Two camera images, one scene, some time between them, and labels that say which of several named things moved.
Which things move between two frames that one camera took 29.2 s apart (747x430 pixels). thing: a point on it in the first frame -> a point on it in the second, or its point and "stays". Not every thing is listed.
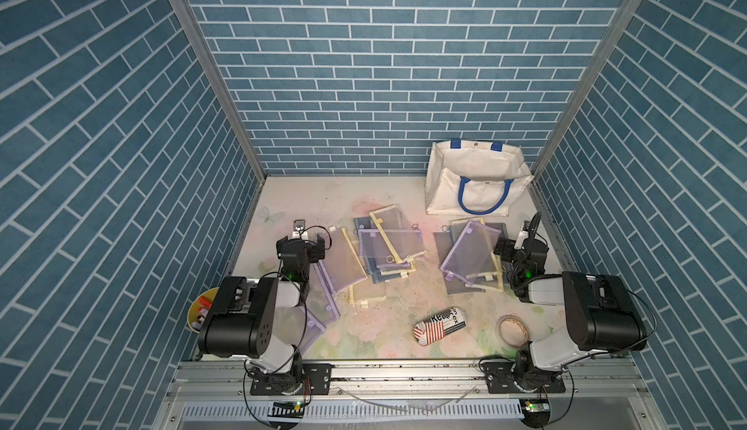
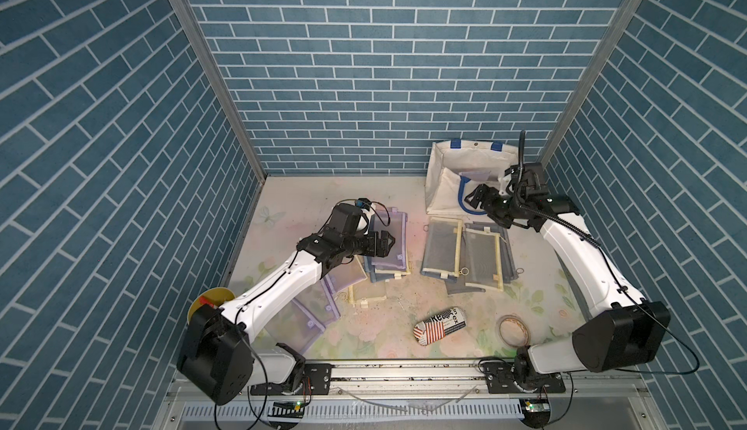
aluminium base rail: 601,395 stays
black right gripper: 510,248 -> 489,195
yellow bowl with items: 199,308 stays
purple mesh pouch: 342,260 stays
